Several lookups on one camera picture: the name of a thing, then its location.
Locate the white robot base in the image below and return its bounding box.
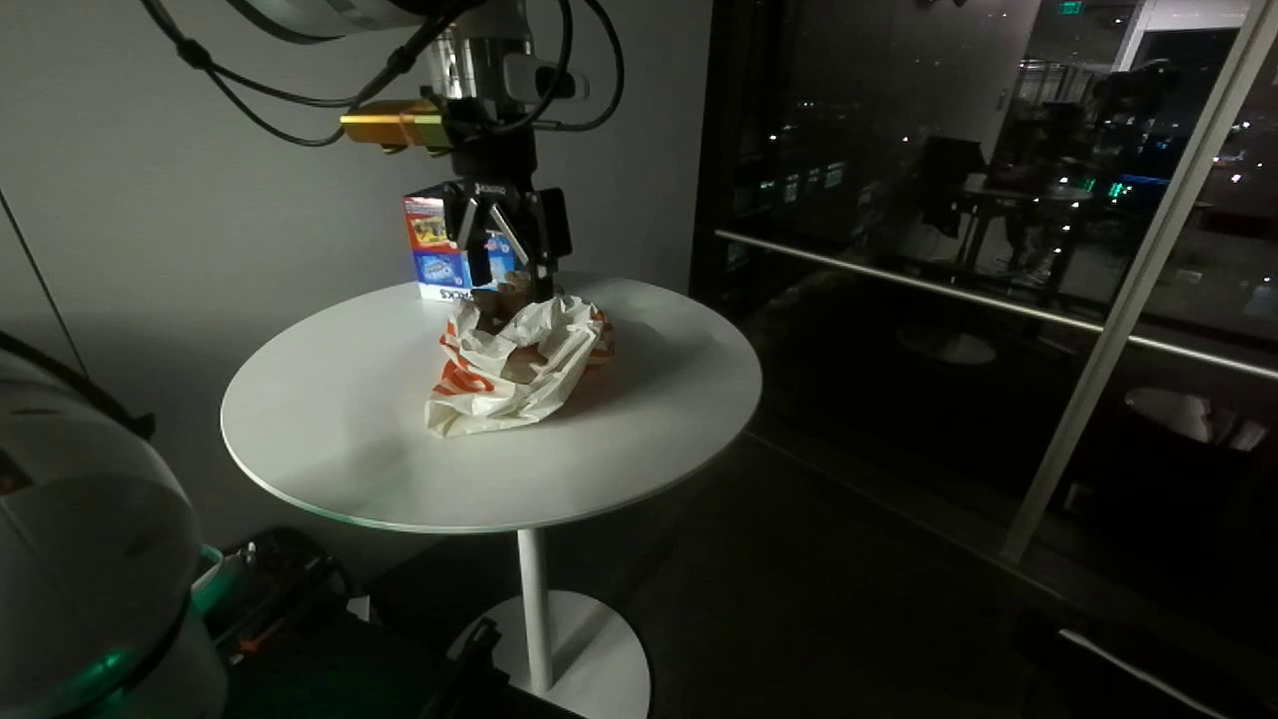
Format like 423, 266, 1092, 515
0, 338, 226, 719

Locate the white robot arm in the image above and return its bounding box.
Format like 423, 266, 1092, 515
230, 0, 572, 299

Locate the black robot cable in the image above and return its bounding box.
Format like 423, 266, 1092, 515
141, 0, 631, 153

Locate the round white pedestal table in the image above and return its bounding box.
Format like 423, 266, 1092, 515
218, 276, 762, 719

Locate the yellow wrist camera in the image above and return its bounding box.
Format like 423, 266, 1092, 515
338, 98, 452, 153

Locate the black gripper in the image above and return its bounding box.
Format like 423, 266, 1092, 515
441, 98, 572, 299

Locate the blue snack variety box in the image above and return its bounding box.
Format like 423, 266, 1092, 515
403, 195, 519, 295

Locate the white orange plastic bag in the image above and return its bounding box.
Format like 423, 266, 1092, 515
423, 295, 609, 440

